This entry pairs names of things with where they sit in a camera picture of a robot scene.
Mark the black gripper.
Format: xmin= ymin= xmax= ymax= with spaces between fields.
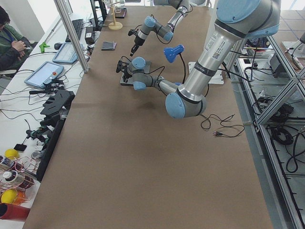
xmin=128 ymin=29 xmax=146 ymax=56
xmin=116 ymin=60 xmax=132 ymax=83

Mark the grey laptop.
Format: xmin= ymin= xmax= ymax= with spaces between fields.
xmin=120 ymin=57 xmax=153 ymax=90

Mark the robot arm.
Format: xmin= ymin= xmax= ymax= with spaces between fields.
xmin=116 ymin=0 xmax=281 ymax=119
xmin=128 ymin=0 xmax=203 ymax=56

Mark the folded grey cloth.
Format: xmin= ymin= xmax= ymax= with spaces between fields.
xmin=101 ymin=41 xmax=117 ymax=51

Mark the wooden mug tree stand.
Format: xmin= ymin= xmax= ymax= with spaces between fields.
xmin=104 ymin=0 xmax=123 ymax=31

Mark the blue desk lamp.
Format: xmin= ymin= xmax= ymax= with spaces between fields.
xmin=163 ymin=44 xmax=186 ymax=85

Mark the black keyboard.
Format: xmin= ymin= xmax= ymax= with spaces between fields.
xmin=71 ymin=19 xmax=83 ymax=40

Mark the upper blue teach pendant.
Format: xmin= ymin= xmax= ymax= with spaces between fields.
xmin=24 ymin=61 xmax=64 ymax=87

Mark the seated person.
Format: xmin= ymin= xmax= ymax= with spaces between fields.
xmin=0 ymin=7 xmax=31 ymax=71

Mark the yellow ball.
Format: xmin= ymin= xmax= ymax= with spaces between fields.
xmin=4 ymin=148 xmax=20 ymax=160

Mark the red cylinder can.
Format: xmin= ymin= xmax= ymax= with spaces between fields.
xmin=0 ymin=203 xmax=30 ymax=222

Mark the aluminium frame post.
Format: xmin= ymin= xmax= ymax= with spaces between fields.
xmin=54 ymin=0 xmax=90 ymax=73

